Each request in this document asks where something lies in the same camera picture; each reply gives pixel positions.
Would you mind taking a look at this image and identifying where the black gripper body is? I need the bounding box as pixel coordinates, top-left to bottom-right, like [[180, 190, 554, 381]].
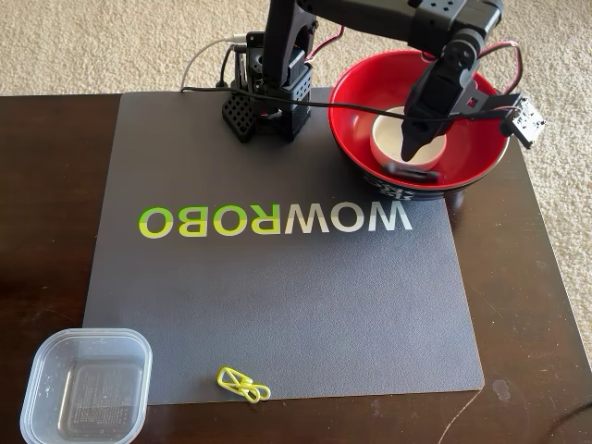
[[405, 43, 523, 134]]

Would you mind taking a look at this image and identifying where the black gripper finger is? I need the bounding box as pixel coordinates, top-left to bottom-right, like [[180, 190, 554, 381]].
[[400, 119, 429, 163], [417, 126, 448, 156]]

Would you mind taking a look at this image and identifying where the small white bowl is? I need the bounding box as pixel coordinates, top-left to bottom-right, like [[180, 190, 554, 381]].
[[369, 105, 448, 171]]

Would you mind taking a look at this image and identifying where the black dumbbell-shaped block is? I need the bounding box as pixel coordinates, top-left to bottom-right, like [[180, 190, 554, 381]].
[[382, 161, 443, 184]]

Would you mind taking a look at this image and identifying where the yellow wire clip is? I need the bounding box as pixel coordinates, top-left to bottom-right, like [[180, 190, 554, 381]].
[[216, 365, 272, 404]]

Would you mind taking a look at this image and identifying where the clear plastic food container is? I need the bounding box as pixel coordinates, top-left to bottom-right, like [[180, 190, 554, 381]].
[[19, 327, 154, 444]]

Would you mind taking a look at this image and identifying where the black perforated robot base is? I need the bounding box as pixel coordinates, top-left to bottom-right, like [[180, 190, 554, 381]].
[[220, 31, 314, 143]]

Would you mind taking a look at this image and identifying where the red bowl with black outside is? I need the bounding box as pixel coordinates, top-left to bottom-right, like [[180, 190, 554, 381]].
[[327, 49, 512, 201]]

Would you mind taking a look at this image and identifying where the grey mat with WOWROBO print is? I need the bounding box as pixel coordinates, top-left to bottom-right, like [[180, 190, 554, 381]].
[[81, 87, 486, 407]]

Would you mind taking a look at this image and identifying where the thin camera cable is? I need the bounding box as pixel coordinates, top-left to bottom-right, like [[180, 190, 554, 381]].
[[179, 85, 517, 125]]

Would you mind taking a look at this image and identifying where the red white black servo wire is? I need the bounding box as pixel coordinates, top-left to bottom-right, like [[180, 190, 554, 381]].
[[480, 41, 524, 96], [304, 25, 346, 64]]

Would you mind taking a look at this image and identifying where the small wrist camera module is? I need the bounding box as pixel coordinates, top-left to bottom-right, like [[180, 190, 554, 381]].
[[501, 94, 547, 150]]

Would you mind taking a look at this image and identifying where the black power cable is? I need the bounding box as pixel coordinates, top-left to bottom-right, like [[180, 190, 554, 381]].
[[215, 45, 235, 89]]

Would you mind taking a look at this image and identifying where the white USB cable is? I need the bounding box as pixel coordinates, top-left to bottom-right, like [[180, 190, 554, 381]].
[[179, 32, 249, 89]]

